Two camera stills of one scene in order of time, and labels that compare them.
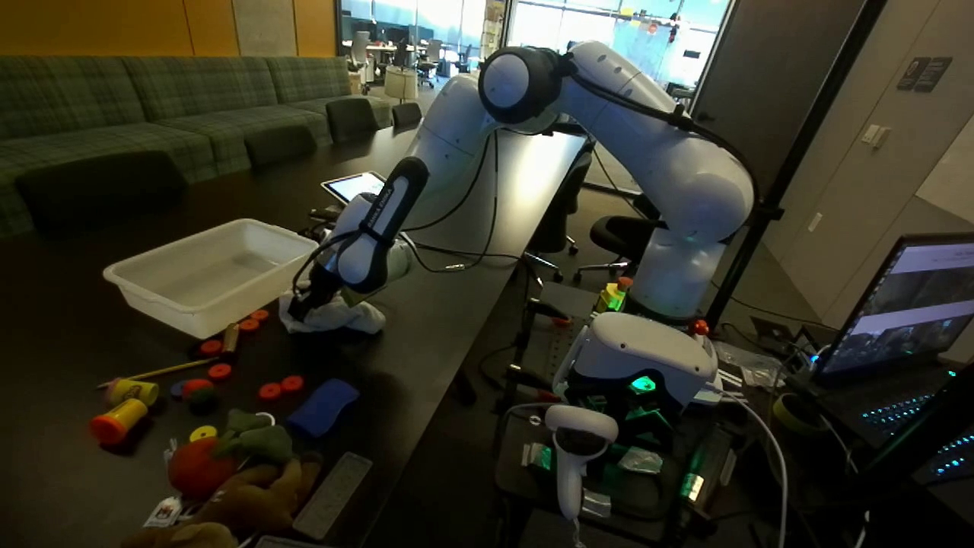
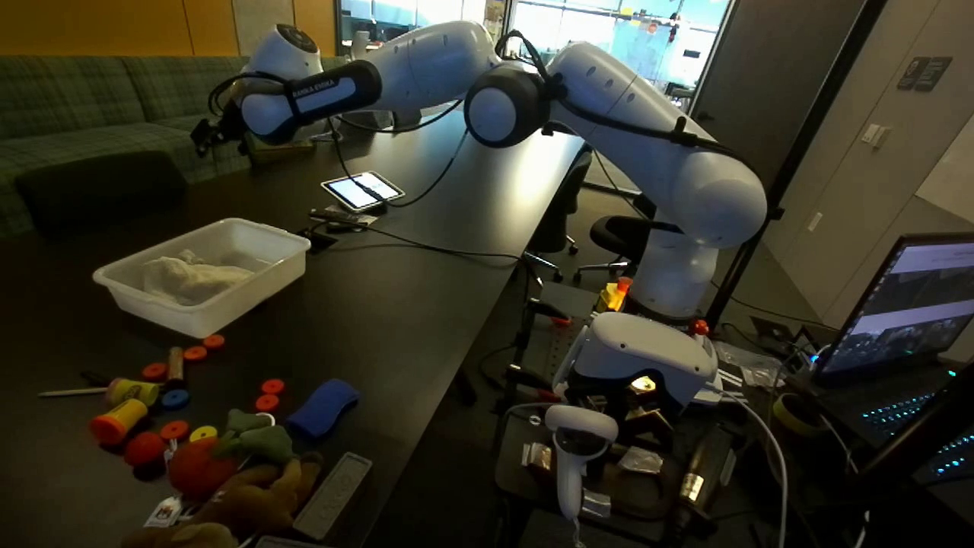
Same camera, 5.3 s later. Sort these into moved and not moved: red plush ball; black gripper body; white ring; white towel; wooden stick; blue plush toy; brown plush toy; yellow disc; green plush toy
Moved: white towel; black gripper body; wooden stick
Not moved: blue plush toy; green plush toy; red plush ball; brown plush toy; white ring; yellow disc
